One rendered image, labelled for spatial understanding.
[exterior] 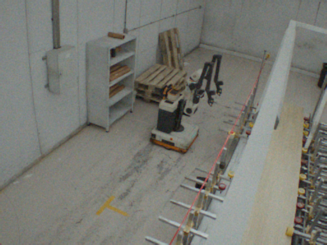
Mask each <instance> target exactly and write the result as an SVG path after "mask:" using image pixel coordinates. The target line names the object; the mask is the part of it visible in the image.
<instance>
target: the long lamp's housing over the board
mask: <svg viewBox="0 0 327 245"><path fill-rule="evenodd" d="M286 32H287V30H285V34H284V37H283V40H282V42H281V46H280V48H279V51H278V53H277V58H276V59H275V63H274V65H273V67H272V69H271V73H270V75H269V78H268V81H267V83H266V86H265V88H264V92H263V94H262V96H261V99H260V100H259V105H258V107H257V110H256V111H255V114H254V120H253V122H252V123H254V124H255V121H256V119H257V116H258V114H259V110H260V107H261V105H262V102H263V101H264V98H265V94H266V91H267V89H268V86H269V84H270V80H271V78H272V75H273V71H274V69H275V65H276V63H277V61H278V57H279V54H280V51H281V48H282V44H283V42H284V38H285V36H286ZM295 35H296V31H295V32H294V37H293V44H292V47H291V52H290V58H289V64H288V67H287V73H286V76H285V82H284V86H283V91H282V95H281V99H280V105H279V108H278V112H277V116H276V119H275V126H274V130H276V128H277V126H278V124H279V121H280V116H281V111H282V105H283V102H284V95H285V90H286V87H287V80H288V77H289V70H290V64H291V60H292V58H291V57H292V54H293V47H294V41H295Z"/></svg>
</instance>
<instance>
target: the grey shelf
mask: <svg viewBox="0 0 327 245"><path fill-rule="evenodd" d="M116 33H117V32H116ZM118 34H123V35H124V36H125V38H124V39H119V38H115V37H109V36H103V37H101V38H98V39H96V40H93V41H89V42H87V43H86V68H87V75H86V84H87V116H88V126H89V125H90V123H93V124H96V125H99V126H102V127H104V128H106V132H109V126H110V125H111V124H112V123H113V122H114V121H116V120H117V119H119V118H120V117H121V116H122V115H124V114H125V113H127V112H128V111H129V110H130V109H131V111H130V113H132V110H133V85H134V78H135V60H136V48H137V37H136V36H134V35H130V34H125V33H118ZM117 46H118V47H121V50H120V51H119V52H116V56H115V57H112V54H111V55H110V49H111V48H114V47H117ZM134 46H135V49H134ZM133 60H134V62H133ZM114 64H117V65H118V66H119V65H122V67H124V66H128V67H129V68H130V71H129V72H128V73H125V74H124V75H122V76H120V77H118V78H117V79H115V80H113V81H112V82H109V80H110V66H112V65H114ZM116 82H117V83H118V85H119V86H120V85H122V84H123V85H125V88H123V89H122V90H120V91H119V92H118V93H117V94H115V95H114V96H113V97H111V98H110V99H109V87H110V86H112V85H114V84H115V83H116ZM131 99H132V102H131Z"/></svg>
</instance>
